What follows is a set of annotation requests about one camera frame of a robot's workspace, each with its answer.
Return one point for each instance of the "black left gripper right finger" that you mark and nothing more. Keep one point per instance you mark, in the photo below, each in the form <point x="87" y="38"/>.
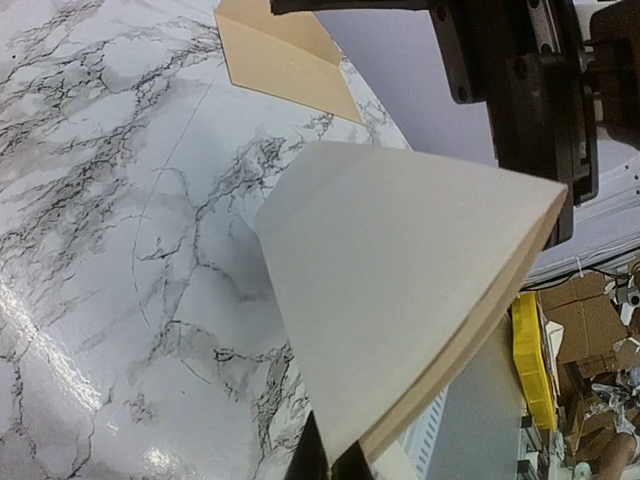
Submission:
<point x="352" y="465"/>

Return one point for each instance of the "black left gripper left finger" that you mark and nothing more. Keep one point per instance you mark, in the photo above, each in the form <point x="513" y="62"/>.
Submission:
<point x="309" y="461"/>

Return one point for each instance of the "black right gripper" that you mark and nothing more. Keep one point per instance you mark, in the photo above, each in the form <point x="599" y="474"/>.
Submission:
<point x="551" y="80"/>

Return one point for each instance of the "cream letter paper sheet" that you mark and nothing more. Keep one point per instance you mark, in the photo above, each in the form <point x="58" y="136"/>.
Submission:
<point x="391" y="268"/>

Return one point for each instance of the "brown kraft paper envelope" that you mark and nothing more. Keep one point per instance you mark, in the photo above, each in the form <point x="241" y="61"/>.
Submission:
<point x="291" y="57"/>

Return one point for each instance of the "yellow plastic bin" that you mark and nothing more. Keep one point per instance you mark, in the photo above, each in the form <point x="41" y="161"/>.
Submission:
<point x="527" y="353"/>

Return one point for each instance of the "cardboard box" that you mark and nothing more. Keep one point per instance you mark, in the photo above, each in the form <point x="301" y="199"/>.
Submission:
<point x="594" y="334"/>

